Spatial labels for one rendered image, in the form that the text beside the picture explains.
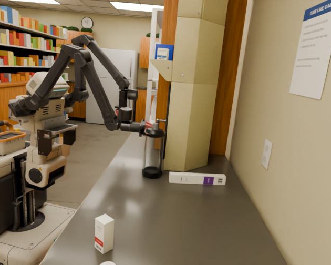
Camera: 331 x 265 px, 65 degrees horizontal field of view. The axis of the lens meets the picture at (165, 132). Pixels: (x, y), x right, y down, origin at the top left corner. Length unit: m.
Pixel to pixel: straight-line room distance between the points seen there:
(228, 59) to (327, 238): 1.19
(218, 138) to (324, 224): 1.08
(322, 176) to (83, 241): 0.71
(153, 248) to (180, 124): 0.68
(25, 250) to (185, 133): 1.28
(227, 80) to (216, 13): 0.46
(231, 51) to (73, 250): 1.37
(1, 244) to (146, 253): 1.41
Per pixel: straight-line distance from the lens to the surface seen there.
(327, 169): 0.80
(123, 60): 6.31
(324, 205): 0.81
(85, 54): 1.40
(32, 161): 1.89
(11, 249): 2.06
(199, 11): 1.34
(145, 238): 0.90
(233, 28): 1.73
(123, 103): 1.79
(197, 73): 1.33
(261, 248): 0.96
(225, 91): 1.71
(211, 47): 1.40
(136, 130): 1.39
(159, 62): 1.31
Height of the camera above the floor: 1.47
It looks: 14 degrees down
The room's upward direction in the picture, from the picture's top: 5 degrees clockwise
